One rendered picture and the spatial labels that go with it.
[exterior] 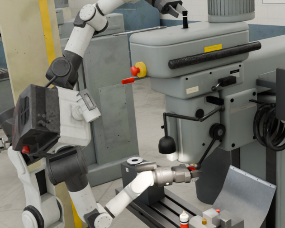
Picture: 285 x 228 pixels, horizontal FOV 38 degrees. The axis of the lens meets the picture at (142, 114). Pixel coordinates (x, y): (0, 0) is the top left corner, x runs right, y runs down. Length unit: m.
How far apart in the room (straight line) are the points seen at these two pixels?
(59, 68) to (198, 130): 0.64
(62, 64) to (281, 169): 1.12
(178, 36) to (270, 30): 5.58
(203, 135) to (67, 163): 0.57
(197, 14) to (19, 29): 5.62
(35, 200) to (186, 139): 0.82
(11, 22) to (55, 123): 1.62
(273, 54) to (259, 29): 5.30
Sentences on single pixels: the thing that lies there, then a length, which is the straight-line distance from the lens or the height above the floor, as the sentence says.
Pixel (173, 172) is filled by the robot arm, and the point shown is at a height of 1.27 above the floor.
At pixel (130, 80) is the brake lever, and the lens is 1.73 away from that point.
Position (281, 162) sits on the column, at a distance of 2.07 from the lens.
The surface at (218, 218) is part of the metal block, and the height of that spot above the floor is 1.06.
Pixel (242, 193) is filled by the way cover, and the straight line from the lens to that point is 2.24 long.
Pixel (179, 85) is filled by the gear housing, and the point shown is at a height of 1.69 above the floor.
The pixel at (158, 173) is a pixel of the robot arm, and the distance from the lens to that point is 1.86.
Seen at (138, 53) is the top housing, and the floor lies 1.82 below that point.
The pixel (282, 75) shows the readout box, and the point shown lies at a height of 1.70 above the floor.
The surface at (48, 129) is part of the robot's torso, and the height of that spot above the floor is 1.57.
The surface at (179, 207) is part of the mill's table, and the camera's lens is 2.25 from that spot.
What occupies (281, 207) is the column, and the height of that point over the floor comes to 0.98.
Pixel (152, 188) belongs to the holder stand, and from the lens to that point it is 2.26.
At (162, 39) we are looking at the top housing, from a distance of 1.55.
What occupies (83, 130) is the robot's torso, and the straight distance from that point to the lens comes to 1.76.
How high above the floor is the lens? 2.10
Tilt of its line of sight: 18 degrees down
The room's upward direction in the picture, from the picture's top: 5 degrees counter-clockwise
